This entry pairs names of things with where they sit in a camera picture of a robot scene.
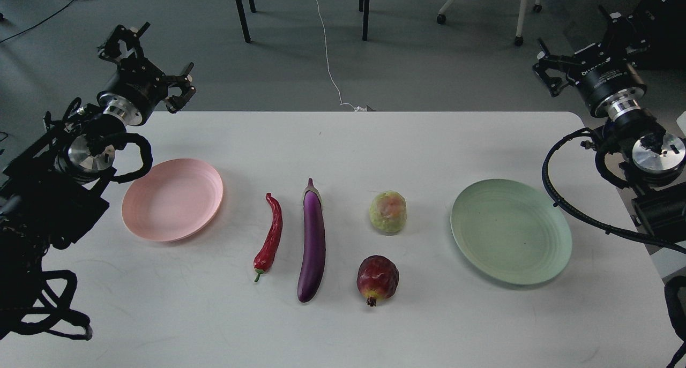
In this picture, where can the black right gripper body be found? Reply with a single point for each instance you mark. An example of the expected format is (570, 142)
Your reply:
(603, 79)

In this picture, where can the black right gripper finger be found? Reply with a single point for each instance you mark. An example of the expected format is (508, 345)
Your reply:
(623, 36)
(556, 72)

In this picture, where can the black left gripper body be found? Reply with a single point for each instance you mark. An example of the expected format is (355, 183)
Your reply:
(134, 91)

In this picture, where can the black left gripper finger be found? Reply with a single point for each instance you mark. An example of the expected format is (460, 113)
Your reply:
(183, 82)
(123, 43)

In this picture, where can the red chili pepper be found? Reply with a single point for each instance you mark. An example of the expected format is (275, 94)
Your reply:
(265, 258)

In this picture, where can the purple eggplant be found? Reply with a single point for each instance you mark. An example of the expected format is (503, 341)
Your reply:
(314, 246)

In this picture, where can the green pink guava fruit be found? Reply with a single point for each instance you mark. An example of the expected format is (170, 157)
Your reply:
(388, 212)

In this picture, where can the red pomegranate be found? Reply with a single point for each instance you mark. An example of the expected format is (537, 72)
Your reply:
(377, 279)

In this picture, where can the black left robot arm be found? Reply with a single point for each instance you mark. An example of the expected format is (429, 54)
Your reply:
(52, 196)

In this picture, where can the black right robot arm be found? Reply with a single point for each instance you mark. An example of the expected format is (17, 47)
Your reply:
(632, 149)

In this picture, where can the black equipment case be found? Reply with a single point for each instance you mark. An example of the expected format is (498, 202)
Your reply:
(661, 23)

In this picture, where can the pink plate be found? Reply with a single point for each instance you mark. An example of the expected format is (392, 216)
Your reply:
(175, 200)

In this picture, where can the white chair base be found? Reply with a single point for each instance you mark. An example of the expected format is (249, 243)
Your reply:
(520, 10)

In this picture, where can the black table legs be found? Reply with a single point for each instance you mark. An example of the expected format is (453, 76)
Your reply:
(249, 5)

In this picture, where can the green plate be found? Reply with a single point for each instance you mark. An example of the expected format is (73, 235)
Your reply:
(511, 232)

